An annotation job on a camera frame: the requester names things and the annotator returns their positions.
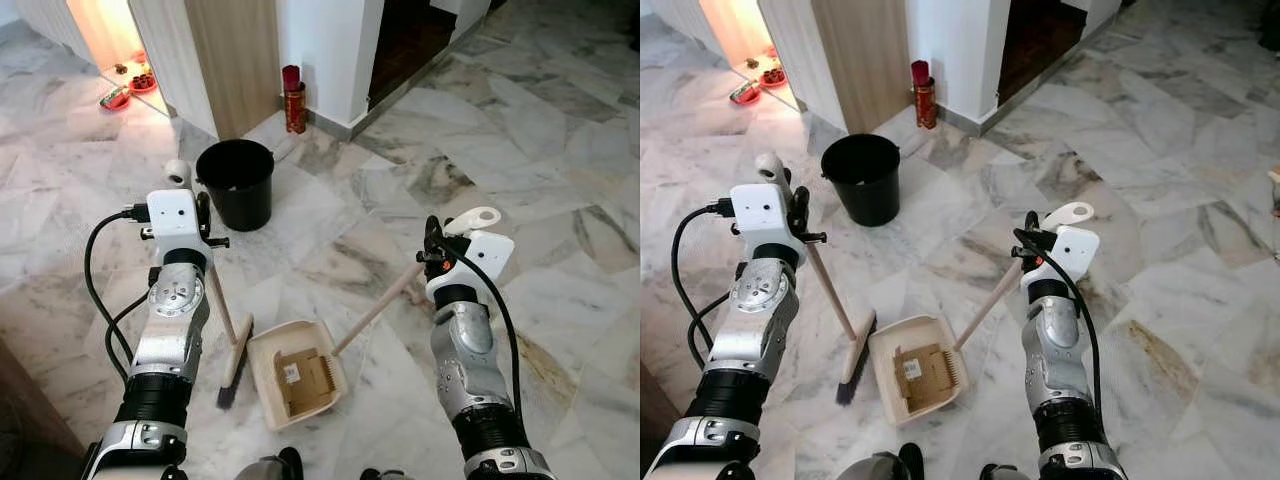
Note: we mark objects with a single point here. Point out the beige broom dark bristles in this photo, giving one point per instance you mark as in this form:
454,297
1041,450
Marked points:
860,358
238,365

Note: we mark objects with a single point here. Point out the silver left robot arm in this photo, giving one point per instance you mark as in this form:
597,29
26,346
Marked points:
170,340
755,340

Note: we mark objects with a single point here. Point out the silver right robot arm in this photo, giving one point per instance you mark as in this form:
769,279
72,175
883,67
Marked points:
1055,360
470,370

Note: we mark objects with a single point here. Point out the black bucket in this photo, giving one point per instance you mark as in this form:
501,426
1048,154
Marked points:
862,185
235,190

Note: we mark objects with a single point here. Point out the white paper roll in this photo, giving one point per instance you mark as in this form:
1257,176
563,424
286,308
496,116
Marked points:
286,150
908,145

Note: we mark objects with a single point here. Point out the red offering dish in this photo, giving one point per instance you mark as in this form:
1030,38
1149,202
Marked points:
745,95
115,98
143,82
772,77

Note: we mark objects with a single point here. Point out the red tin canister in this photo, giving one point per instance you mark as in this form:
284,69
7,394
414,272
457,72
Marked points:
924,100
294,105

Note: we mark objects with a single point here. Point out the wooden cabinet panel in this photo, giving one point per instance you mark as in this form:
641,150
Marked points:
862,60
235,60

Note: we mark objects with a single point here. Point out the brown cardboard piece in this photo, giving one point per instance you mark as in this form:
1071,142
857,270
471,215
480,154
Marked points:
305,385
925,380

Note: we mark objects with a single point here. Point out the dark wooden staircase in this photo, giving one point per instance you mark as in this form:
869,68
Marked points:
1040,45
410,45

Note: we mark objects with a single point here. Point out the robot right leg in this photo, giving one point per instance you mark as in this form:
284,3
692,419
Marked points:
1000,472
380,474

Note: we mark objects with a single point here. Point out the robot leg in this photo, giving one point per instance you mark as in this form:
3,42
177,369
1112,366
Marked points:
380,474
875,468
1000,472

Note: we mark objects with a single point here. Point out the robot left leg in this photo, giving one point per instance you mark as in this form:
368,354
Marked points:
875,468

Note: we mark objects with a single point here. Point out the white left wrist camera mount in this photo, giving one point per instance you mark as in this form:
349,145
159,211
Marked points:
765,222
178,222

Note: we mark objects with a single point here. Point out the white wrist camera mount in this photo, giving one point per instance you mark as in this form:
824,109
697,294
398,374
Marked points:
178,222
1070,255
482,260
765,222

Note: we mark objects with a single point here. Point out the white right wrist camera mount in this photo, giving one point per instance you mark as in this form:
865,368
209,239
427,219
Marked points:
1070,255
482,260

